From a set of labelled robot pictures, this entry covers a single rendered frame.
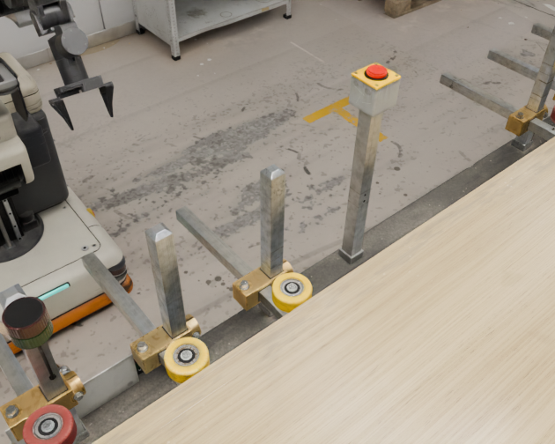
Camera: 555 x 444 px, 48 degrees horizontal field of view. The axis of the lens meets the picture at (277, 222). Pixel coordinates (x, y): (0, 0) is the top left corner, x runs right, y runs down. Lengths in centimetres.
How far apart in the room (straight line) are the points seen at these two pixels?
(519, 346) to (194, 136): 223
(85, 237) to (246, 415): 134
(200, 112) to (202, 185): 59
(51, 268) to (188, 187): 87
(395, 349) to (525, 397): 23
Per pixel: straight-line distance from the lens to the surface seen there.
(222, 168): 293
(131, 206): 279
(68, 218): 237
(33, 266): 224
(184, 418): 108
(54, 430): 112
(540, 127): 194
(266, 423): 107
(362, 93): 124
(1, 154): 186
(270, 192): 117
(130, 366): 131
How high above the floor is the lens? 185
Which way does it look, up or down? 44 degrees down
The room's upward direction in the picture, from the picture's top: 1 degrees clockwise
